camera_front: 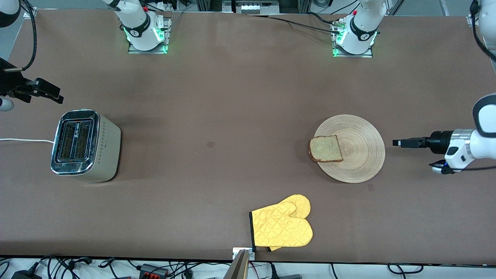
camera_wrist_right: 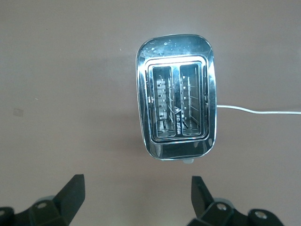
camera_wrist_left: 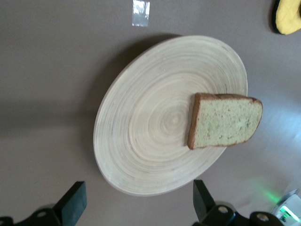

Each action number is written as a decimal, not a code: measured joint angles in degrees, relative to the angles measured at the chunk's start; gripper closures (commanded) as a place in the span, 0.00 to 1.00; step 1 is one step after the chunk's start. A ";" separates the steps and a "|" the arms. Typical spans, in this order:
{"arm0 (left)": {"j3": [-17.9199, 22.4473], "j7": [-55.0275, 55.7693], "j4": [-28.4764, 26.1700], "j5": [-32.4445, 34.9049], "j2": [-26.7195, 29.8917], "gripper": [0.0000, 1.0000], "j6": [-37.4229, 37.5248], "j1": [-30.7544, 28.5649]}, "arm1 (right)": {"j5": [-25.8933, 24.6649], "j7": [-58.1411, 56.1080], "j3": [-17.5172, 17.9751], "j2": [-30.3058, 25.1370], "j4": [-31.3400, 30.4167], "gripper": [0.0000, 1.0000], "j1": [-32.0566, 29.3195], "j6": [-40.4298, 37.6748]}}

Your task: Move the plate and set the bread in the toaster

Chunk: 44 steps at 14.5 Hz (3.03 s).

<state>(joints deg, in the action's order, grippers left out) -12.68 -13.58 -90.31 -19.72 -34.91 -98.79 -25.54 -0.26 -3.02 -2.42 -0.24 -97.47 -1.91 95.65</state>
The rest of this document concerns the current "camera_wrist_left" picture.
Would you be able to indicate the round light wooden plate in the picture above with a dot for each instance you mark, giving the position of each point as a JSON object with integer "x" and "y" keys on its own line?
{"x": 152, "y": 106}

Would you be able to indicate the clear tape patch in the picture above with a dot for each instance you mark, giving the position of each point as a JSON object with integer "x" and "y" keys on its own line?
{"x": 141, "y": 13}

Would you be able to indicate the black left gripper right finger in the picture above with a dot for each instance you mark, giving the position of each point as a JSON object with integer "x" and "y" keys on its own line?
{"x": 203, "y": 202}

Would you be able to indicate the brown crust bread slice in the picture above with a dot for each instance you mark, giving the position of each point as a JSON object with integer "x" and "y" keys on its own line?
{"x": 225, "y": 120}

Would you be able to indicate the yellow quilted oven mitt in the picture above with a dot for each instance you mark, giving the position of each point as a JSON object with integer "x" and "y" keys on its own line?
{"x": 288, "y": 18}

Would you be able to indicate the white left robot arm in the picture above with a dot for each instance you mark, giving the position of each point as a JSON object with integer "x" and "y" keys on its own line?
{"x": 288, "y": 213}

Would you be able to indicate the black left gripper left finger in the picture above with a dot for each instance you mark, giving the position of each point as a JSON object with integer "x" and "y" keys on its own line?
{"x": 70, "y": 204}

